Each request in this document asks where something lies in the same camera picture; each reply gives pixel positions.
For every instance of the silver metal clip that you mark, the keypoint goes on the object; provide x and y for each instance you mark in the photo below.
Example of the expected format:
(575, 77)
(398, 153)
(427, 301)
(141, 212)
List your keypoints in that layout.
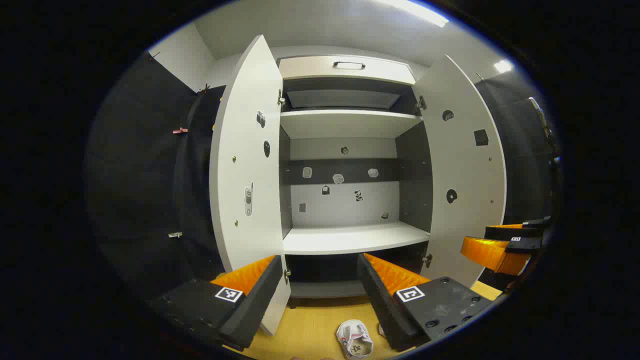
(175, 234)

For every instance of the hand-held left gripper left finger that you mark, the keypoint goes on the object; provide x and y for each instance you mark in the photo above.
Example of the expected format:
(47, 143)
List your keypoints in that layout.
(250, 310)

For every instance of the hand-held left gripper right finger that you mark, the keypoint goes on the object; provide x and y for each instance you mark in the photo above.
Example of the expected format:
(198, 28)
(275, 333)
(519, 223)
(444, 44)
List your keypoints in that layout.
(382, 305)

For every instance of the ceiling light panel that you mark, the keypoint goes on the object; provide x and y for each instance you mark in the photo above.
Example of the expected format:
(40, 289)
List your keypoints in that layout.
(503, 66)

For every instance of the red clip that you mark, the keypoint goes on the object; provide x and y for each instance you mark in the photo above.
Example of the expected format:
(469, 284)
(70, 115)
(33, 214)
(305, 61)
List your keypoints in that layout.
(180, 131)

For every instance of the dark binder clip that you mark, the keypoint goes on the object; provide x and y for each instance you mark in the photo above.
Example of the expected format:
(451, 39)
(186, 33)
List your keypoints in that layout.
(204, 89)

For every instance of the white shoe cabinet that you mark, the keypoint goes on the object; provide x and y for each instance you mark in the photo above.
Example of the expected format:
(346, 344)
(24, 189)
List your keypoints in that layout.
(350, 238)

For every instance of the black backdrop cloth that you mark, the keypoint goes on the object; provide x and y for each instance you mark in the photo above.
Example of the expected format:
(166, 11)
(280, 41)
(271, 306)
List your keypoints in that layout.
(525, 170)
(140, 190)

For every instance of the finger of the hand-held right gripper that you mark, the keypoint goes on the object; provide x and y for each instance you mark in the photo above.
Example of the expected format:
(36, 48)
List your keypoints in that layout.
(510, 233)
(522, 245)

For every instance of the white shoe cabinet door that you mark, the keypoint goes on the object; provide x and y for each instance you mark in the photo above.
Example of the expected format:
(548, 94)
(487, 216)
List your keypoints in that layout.
(467, 165)
(247, 150)

